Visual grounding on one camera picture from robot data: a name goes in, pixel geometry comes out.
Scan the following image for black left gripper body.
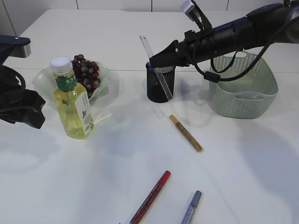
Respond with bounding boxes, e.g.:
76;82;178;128
0;90;46;129

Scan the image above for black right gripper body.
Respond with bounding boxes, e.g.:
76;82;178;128
175;30;203;67

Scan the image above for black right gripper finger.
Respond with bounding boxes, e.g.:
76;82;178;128
149;40;187;68

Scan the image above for blue scissors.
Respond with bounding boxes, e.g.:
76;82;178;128
146;62;153;70

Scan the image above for clear plastic ruler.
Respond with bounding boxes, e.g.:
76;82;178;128
139;35;173;101

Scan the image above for purple grape bunch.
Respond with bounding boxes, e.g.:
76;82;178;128
72;54;100;98

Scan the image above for gold glitter pen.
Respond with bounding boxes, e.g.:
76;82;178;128
169;114;203;152

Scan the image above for clear plastic sheet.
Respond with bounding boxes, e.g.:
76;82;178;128
235;92;265;100

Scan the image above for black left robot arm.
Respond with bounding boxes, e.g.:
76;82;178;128
0;65;45;129

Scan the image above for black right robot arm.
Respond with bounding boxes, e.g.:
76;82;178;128
149;0;299;83

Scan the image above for green wavy glass plate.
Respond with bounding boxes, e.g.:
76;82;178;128
33;62;110;123

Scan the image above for black mesh pen holder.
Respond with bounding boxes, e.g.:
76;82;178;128
146;66;176;103

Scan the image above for green plastic woven basket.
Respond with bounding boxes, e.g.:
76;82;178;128
209;58;278;119

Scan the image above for red glitter pen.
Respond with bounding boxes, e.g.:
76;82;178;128
129;170;171;224

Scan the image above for blue glitter pen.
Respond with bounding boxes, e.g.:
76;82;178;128
181;190;202;224

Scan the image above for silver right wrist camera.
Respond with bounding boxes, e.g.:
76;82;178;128
180;0;212;30

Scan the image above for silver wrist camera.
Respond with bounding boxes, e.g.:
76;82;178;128
180;0;212;30
0;35;31;65

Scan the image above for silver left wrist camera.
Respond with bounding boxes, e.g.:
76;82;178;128
0;35;31;65

